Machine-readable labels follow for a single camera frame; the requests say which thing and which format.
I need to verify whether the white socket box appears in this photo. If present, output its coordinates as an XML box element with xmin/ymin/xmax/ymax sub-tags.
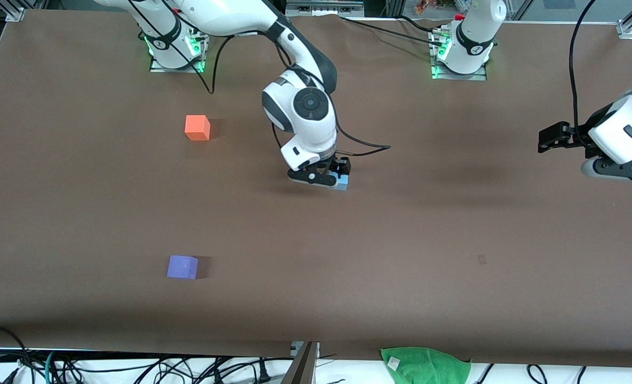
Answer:
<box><xmin>289</xmin><ymin>341</ymin><xmax>322</xmax><ymax>359</ymax></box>

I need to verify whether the orange foam block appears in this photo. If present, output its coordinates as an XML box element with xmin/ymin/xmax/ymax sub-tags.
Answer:
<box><xmin>185</xmin><ymin>115</ymin><xmax>211</xmax><ymax>141</ymax></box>

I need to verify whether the green cloth with label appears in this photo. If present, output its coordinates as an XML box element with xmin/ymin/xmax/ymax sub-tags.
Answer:
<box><xmin>380</xmin><ymin>347</ymin><xmax>472</xmax><ymax>384</ymax></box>

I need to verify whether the purple foam block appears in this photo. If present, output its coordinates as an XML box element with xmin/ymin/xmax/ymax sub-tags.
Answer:
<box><xmin>166</xmin><ymin>255</ymin><xmax>199</xmax><ymax>280</ymax></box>

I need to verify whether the orange toy pile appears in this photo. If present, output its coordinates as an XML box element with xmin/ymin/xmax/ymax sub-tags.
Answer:
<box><xmin>414</xmin><ymin>0</ymin><xmax>468</xmax><ymax>15</ymax></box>

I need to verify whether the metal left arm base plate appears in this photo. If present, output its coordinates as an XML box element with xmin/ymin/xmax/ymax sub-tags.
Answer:
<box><xmin>430</xmin><ymin>29</ymin><xmax>488</xmax><ymax>82</ymax></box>

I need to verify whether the long black table cable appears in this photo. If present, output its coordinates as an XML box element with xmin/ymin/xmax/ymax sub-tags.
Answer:
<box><xmin>339</xmin><ymin>15</ymin><xmax>444</xmax><ymax>47</ymax></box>

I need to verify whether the teal cable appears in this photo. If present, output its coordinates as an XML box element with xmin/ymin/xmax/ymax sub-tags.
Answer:
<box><xmin>44</xmin><ymin>350</ymin><xmax>59</xmax><ymax>384</ymax></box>

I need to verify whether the brown table cover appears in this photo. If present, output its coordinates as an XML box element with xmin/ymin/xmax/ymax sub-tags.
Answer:
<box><xmin>0</xmin><ymin>10</ymin><xmax>632</xmax><ymax>369</ymax></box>

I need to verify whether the aluminium frame with sockets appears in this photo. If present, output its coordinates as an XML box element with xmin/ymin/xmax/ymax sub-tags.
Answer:
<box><xmin>285</xmin><ymin>0</ymin><xmax>365</xmax><ymax>17</ymax></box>

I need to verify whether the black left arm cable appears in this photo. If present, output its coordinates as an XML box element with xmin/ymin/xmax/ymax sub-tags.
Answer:
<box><xmin>569</xmin><ymin>0</ymin><xmax>599</xmax><ymax>145</ymax></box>

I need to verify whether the grey metal post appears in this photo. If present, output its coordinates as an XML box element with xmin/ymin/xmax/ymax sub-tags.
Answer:
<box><xmin>278</xmin><ymin>341</ymin><xmax>319</xmax><ymax>384</ymax></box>

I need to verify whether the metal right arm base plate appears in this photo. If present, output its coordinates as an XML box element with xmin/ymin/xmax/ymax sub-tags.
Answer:
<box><xmin>149</xmin><ymin>21</ymin><xmax>206</xmax><ymax>74</ymax></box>

